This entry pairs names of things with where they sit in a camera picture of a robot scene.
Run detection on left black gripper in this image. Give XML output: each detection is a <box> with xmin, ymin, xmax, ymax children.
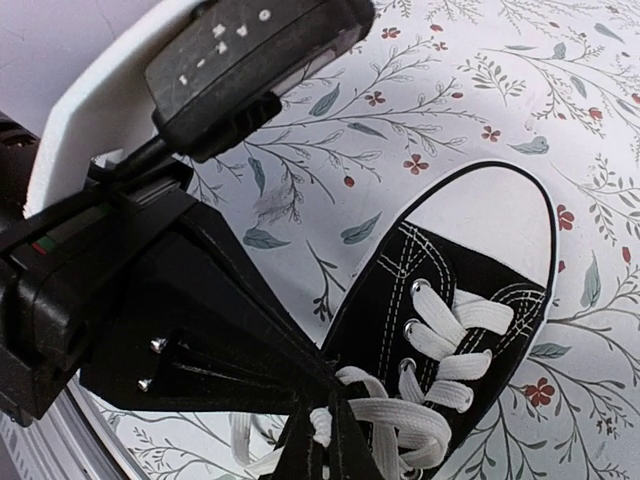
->
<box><xmin>1</xmin><ymin>164</ymin><xmax>357</xmax><ymax>425</ymax></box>

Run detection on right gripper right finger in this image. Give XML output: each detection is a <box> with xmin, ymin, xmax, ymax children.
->
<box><xmin>329</xmin><ymin>394</ymin><xmax>384</xmax><ymax>480</ymax></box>

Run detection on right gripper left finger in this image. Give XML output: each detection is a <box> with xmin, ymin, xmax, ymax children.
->
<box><xmin>269</xmin><ymin>394</ymin><xmax>340</xmax><ymax>479</ymax></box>

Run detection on black white canvas sneaker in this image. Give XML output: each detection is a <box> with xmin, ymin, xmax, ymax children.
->
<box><xmin>229</xmin><ymin>159</ymin><xmax>559</xmax><ymax>480</ymax></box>

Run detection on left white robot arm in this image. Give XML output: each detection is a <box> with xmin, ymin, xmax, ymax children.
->
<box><xmin>1</xmin><ymin>117</ymin><xmax>341</xmax><ymax>427</ymax></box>

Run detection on front aluminium rail frame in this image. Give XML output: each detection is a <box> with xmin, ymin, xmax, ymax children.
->
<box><xmin>1</xmin><ymin>380</ymin><xmax>147</xmax><ymax>479</ymax></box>

